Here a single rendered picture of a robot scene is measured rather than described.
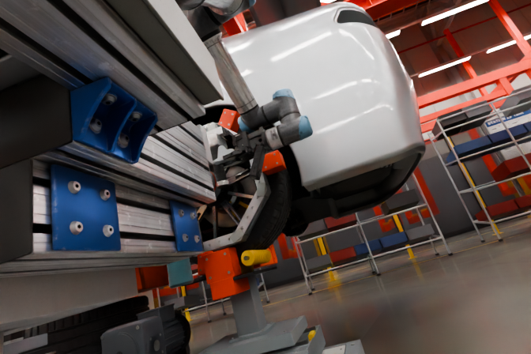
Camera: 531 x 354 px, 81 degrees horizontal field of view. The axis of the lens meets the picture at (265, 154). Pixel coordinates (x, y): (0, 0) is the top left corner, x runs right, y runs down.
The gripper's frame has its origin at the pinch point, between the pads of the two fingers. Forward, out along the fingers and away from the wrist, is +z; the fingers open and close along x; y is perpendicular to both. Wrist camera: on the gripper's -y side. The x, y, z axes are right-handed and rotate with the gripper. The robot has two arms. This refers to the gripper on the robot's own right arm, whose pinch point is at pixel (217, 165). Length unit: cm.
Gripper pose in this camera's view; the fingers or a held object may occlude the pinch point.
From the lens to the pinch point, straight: 111.3
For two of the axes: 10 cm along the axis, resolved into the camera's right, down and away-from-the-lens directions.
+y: -2.6, -9.0, 3.5
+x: -2.8, -2.8, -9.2
